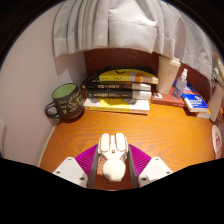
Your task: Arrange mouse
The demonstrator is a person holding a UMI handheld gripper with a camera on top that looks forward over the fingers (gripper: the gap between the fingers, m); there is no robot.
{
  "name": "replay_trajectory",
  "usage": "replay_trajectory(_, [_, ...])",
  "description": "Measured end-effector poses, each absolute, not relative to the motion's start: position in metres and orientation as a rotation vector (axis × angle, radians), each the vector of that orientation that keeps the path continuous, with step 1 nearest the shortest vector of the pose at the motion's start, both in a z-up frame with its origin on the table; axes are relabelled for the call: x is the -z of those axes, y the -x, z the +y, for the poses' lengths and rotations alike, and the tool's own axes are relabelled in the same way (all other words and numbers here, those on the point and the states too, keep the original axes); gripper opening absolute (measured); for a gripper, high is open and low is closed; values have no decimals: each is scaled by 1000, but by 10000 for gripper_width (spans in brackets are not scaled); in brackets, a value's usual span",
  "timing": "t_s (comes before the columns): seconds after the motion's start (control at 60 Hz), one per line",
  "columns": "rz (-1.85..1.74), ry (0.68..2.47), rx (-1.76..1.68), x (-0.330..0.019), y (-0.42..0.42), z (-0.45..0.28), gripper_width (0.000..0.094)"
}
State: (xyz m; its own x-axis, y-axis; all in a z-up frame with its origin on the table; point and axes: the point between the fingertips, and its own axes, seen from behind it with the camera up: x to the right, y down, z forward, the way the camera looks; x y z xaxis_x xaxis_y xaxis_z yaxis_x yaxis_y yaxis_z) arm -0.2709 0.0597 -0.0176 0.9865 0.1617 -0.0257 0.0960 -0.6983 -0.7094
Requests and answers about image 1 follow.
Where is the white ceramic vase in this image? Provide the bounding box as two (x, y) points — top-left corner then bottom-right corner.
(209, 83), (224, 123)

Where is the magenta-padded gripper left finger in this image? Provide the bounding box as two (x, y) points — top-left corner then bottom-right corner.
(52, 143), (101, 189)

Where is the dark green mug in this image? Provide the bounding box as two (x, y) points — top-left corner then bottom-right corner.
(44, 82), (85, 120)

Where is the white computer mouse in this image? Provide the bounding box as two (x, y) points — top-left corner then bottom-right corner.
(97, 132), (130, 182)

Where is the yellow and black book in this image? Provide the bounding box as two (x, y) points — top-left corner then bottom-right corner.
(98, 68), (160, 85)

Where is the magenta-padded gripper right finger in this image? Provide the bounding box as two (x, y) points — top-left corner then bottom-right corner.
(128, 143), (174, 188)

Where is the blue book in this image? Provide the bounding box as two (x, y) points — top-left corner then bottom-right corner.
(173, 81), (210, 114)

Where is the white curtain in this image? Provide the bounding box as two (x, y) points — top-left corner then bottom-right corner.
(52, 0), (214, 79)

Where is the red book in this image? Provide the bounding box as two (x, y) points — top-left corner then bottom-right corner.
(150, 87), (187, 108)

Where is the pink cartoon mouse pad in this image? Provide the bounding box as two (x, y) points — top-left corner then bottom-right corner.
(211, 124), (224, 160)

